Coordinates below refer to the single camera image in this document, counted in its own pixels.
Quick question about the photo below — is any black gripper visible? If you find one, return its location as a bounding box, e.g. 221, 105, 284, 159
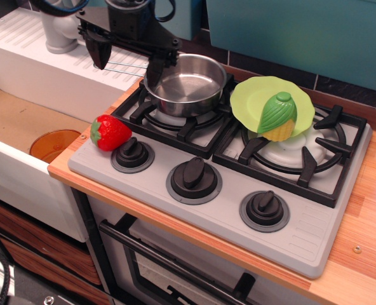
76, 1, 182, 88

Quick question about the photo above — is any red toy strawberry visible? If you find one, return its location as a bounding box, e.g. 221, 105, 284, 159
90, 114, 132, 151

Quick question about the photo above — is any light green plastic plate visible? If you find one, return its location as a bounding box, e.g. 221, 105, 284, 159
230, 76, 315, 137

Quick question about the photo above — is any toy corncob with green husk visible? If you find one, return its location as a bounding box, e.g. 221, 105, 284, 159
257, 91, 297, 142

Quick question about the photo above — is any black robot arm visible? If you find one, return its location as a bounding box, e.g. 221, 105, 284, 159
76, 1, 182, 87

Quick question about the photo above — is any stainless steel pot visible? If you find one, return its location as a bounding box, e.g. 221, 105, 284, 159
136, 53, 227, 118

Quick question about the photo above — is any left black stove knob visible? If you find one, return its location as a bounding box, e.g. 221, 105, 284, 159
111, 137, 155, 174

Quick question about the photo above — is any black stove knob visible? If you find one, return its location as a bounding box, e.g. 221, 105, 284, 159
111, 137, 155, 174
166, 157, 222, 205
239, 191, 290, 233

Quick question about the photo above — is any middle black stove knob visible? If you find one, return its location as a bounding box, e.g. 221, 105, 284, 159
166, 157, 222, 205

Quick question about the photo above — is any right black stove knob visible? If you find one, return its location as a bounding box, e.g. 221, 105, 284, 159
239, 191, 290, 233

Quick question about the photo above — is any grey toy stove top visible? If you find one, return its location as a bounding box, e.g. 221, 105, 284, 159
67, 79, 373, 280

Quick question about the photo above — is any left teal cabinet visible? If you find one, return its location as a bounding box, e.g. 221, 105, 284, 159
87, 0, 204, 40

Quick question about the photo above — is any grey toy faucet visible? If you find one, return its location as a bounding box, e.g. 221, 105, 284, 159
39, 1, 80, 54

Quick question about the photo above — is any white toy sink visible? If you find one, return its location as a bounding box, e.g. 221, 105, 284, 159
0, 8, 147, 242

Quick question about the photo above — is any left black burner grate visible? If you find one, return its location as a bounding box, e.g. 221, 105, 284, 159
110, 73, 256, 159

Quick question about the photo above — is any black burner grate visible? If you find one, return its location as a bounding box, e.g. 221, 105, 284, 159
212, 100, 371, 208
110, 73, 256, 159

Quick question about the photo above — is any toy oven door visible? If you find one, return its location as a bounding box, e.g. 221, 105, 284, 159
88, 197, 313, 304

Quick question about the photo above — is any wood grain drawer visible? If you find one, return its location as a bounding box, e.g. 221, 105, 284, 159
0, 200, 110, 304

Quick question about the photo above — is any right black burner grate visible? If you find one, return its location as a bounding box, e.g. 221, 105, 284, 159
212, 100, 371, 208

